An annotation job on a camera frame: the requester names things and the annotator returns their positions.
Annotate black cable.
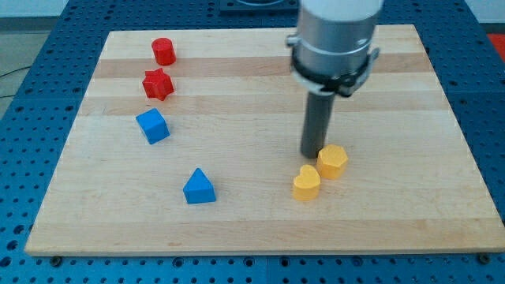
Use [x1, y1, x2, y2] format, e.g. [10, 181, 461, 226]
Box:
[0, 65, 32, 99]

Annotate red cylinder block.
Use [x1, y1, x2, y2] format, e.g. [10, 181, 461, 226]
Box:
[151, 38, 177, 65]

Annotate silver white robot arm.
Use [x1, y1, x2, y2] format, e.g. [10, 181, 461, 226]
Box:
[286, 0, 383, 97]

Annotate blue cube block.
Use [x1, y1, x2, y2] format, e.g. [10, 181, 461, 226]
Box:
[136, 108, 170, 144]

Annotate blue triangle block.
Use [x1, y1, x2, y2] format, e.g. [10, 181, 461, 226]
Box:
[183, 168, 216, 204]

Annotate red star block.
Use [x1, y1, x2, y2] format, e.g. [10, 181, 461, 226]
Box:
[142, 68, 175, 101]

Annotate yellow heart block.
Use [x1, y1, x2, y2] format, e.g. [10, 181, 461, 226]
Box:
[292, 164, 321, 201]

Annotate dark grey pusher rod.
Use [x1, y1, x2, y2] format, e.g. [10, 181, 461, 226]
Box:
[301, 92, 335, 159]

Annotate wooden board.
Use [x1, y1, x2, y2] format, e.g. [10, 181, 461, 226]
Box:
[25, 24, 504, 256]

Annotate yellow hexagon block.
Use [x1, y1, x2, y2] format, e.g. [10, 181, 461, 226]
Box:
[316, 144, 349, 180]

